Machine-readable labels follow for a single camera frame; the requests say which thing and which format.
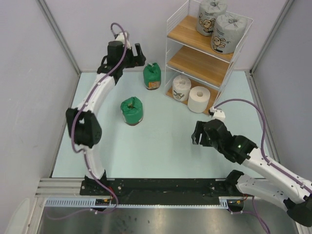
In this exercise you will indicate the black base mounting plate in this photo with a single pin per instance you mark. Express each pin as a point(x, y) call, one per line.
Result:
point(168, 192)

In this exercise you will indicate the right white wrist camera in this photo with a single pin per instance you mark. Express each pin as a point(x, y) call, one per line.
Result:
point(216, 114)

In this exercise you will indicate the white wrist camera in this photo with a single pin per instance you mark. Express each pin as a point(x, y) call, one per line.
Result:
point(124, 38)
point(216, 114)

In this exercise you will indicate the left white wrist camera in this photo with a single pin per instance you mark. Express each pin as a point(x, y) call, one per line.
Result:
point(124, 38)

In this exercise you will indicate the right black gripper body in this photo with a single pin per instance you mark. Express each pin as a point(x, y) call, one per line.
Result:
point(205, 140)

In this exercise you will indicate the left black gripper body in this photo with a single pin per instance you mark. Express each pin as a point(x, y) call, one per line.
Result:
point(129, 61)

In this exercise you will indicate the grey wrapped roll back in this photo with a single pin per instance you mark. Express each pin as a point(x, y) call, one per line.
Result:
point(209, 10)

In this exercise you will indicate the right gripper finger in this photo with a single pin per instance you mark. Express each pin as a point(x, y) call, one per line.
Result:
point(196, 138)
point(199, 129)

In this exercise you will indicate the unwrapped white paper roll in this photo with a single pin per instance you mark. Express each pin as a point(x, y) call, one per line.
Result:
point(198, 99)

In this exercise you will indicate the grey roll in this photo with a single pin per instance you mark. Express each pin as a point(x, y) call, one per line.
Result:
point(209, 10)
point(228, 31)

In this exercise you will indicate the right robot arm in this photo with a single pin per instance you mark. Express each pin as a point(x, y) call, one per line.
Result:
point(282, 187)

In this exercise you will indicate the grey roll front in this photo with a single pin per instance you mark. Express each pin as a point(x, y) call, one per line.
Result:
point(228, 31)

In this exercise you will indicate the white wire wooden shelf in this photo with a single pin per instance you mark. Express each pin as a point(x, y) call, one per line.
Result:
point(189, 53)

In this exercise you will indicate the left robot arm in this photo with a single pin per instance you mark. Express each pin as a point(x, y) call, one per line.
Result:
point(83, 126)

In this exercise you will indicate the aluminium frame rail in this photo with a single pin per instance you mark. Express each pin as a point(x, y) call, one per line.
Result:
point(59, 187)

